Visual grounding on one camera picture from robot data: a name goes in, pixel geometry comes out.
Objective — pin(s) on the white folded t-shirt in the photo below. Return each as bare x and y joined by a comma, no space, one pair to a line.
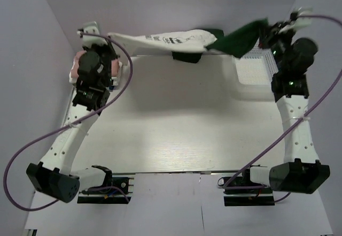
114,80

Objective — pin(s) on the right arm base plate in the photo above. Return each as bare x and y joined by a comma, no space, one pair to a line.
253,197

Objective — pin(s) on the white and green t-shirt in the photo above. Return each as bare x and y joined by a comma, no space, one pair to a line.
188,46

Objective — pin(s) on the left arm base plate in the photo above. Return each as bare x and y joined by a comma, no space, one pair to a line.
118,190

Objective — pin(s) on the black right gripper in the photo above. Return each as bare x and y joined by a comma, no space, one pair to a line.
278,29

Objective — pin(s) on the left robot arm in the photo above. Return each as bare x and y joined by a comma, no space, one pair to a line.
51,175

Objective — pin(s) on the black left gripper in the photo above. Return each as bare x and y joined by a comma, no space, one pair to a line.
107,46

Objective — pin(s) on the pink t-shirt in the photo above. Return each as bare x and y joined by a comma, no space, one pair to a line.
74,74

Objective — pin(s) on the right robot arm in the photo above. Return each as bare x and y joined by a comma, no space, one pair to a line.
301,170

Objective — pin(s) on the white plastic basket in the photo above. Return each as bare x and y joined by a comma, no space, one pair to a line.
253,75

